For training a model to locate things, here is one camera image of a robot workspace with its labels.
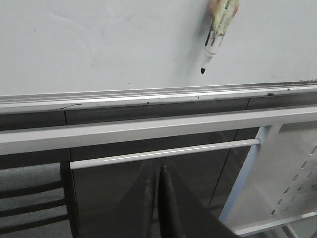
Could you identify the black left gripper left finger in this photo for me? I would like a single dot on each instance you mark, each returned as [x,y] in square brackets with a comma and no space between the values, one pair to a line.
[116,201]

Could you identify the white black-tip whiteboard marker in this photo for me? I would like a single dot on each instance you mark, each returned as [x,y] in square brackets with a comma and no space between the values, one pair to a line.
[222,14]

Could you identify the black slatted chair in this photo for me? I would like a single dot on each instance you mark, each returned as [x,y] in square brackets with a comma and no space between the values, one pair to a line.
[38,201]

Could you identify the large whiteboard with aluminium frame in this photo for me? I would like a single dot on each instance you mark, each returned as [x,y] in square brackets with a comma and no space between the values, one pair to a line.
[67,54]

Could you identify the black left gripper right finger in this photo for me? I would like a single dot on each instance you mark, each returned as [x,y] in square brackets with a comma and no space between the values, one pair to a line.
[181,215]

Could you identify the white metal pegboard rack frame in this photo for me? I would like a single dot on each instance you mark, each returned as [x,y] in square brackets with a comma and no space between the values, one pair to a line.
[254,170]

